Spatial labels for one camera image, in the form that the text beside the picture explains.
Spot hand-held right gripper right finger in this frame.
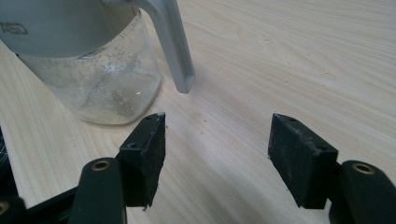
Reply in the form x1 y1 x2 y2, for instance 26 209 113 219
267 113 339 210

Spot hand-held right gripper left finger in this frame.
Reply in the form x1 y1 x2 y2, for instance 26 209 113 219
119 112 166 209

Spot glass jug with grey handle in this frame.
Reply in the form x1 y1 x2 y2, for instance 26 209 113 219
0 0 196 126

